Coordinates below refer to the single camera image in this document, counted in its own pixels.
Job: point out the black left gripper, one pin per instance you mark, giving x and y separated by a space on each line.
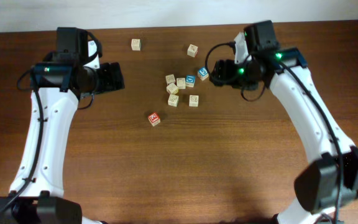
114 78

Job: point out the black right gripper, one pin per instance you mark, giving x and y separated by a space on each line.
225 74

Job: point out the wooden block with swirl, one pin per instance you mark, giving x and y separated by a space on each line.
193 100

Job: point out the wooden block cluster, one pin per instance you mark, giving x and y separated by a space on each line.
172 89
173 100
170 79

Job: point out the wooden block cluster bottom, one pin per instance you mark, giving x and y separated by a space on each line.
173 100

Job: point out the red letter block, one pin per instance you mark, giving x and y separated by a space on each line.
154 119

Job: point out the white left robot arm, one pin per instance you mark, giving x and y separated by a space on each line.
57 84

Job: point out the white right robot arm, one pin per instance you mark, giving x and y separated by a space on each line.
331 179

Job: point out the blue number five block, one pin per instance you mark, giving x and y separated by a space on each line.
202 74

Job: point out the blue letter D block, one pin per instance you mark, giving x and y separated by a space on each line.
190 81

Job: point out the wooden block far right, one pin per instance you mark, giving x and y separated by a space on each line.
192 50

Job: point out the wooden block far left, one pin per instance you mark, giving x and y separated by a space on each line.
136 44

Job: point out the wooden block beside blue D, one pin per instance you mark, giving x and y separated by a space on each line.
181 83

